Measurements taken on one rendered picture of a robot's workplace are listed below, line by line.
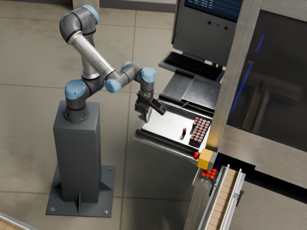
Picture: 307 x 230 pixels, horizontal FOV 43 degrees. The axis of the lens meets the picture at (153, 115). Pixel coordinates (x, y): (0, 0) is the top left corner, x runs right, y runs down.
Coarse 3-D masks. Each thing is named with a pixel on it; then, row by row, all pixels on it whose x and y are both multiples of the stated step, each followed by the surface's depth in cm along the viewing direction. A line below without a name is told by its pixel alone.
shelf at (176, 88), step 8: (176, 80) 252; (184, 80) 252; (168, 88) 245; (176, 88) 246; (184, 88) 247; (176, 96) 240; (200, 112) 232; (136, 136) 213; (144, 136) 214; (152, 144) 211; (160, 144) 211; (176, 152) 207; (184, 152) 208; (192, 160) 206; (216, 160) 206
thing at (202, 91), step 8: (192, 80) 247; (200, 80) 252; (208, 80) 250; (192, 88) 247; (200, 88) 248; (208, 88) 248; (216, 88) 249; (184, 96) 238; (192, 96) 241; (200, 96) 242; (208, 96) 242; (216, 96) 243; (192, 104) 233; (200, 104) 237; (208, 104) 237
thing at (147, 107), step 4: (140, 96) 203; (152, 96) 203; (140, 100) 206; (144, 100) 206; (136, 104) 207; (140, 104) 207; (144, 104) 207; (136, 108) 209; (140, 108) 208; (144, 108) 206; (148, 108) 206; (140, 112) 210; (144, 112) 209; (148, 112) 208
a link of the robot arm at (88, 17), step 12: (72, 12) 196; (84, 12) 199; (96, 12) 203; (84, 24) 198; (96, 24) 209; (84, 36) 205; (84, 60) 217; (84, 72) 223; (96, 72) 224; (96, 84) 226
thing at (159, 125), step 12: (168, 108) 232; (180, 108) 228; (156, 120) 223; (168, 120) 224; (180, 120) 225; (192, 120) 226; (156, 132) 216; (168, 132) 217; (180, 132) 218; (192, 132) 219; (180, 144) 209; (192, 144) 212
